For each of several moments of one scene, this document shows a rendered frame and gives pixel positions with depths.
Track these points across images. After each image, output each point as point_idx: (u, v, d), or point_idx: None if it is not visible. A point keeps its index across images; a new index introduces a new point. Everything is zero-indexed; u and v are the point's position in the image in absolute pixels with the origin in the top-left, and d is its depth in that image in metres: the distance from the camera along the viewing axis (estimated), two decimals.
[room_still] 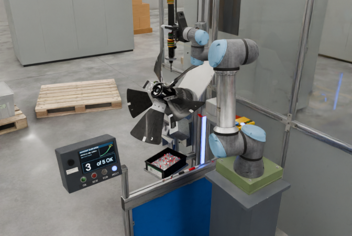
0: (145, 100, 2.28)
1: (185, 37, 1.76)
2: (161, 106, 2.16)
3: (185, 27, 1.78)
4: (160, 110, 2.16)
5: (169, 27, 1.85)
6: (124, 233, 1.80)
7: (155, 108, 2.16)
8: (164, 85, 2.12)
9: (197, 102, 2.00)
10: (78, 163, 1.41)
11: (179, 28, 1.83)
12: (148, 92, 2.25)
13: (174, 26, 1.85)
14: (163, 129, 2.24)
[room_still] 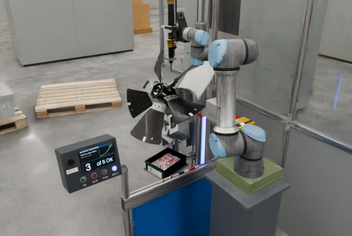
0: (159, 76, 2.29)
1: (185, 37, 1.76)
2: (154, 99, 2.24)
3: (185, 27, 1.78)
4: (152, 100, 2.26)
5: (169, 27, 1.85)
6: (124, 233, 1.80)
7: (150, 96, 2.25)
8: (160, 94, 2.10)
9: (159, 136, 2.09)
10: (78, 163, 1.41)
11: (179, 28, 1.83)
12: (161, 77, 2.23)
13: (174, 26, 1.85)
14: (163, 129, 2.24)
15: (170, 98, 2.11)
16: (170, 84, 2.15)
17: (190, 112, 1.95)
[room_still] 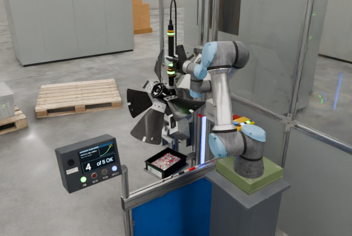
0: (159, 76, 2.29)
1: (185, 70, 1.84)
2: (154, 99, 2.24)
3: (185, 61, 1.86)
4: (152, 100, 2.26)
5: (169, 59, 1.93)
6: (124, 233, 1.80)
7: (150, 96, 2.25)
8: (160, 94, 2.10)
9: (159, 136, 2.09)
10: (78, 163, 1.41)
11: (179, 60, 1.91)
12: (161, 77, 2.23)
13: (174, 58, 1.93)
14: (163, 129, 2.24)
15: (170, 98, 2.11)
16: None
17: (190, 109, 1.94)
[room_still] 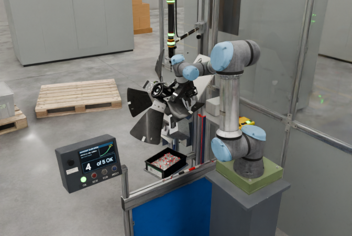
0: (160, 76, 2.29)
1: None
2: (154, 99, 2.24)
3: (180, 83, 1.80)
4: (152, 100, 2.26)
5: (189, 101, 1.85)
6: (124, 233, 1.80)
7: (150, 96, 2.25)
8: (160, 94, 2.10)
9: (158, 136, 2.10)
10: (78, 163, 1.41)
11: (184, 90, 1.84)
12: (162, 77, 2.23)
13: (185, 97, 1.85)
14: (163, 129, 2.24)
15: None
16: (170, 84, 2.15)
17: (190, 110, 1.94)
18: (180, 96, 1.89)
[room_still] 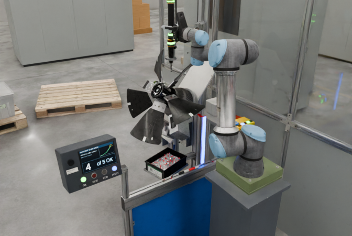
0: None
1: (185, 37, 1.76)
2: None
3: (185, 28, 1.78)
4: None
5: (169, 27, 1.85)
6: (124, 233, 1.80)
7: (161, 80, 2.24)
8: (152, 97, 2.14)
9: (137, 113, 2.36)
10: (78, 163, 1.41)
11: (179, 29, 1.83)
12: (174, 81, 2.12)
13: (174, 26, 1.85)
14: (163, 129, 2.24)
15: (157, 106, 2.16)
16: (168, 97, 2.11)
17: (146, 137, 2.10)
18: None
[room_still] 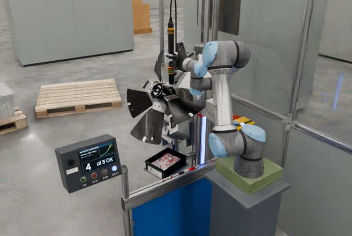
0: None
1: (185, 68, 1.83)
2: None
3: (185, 58, 1.85)
4: None
5: (169, 56, 1.92)
6: (124, 233, 1.80)
7: (161, 80, 2.24)
8: (152, 97, 2.14)
9: (137, 113, 2.36)
10: (78, 163, 1.41)
11: (179, 58, 1.90)
12: None
13: (174, 55, 1.92)
14: (163, 129, 2.24)
15: (157, 106, 2.16)
16: (168, 97, 2.11)
17: (146, 137, 2.10)
18: None
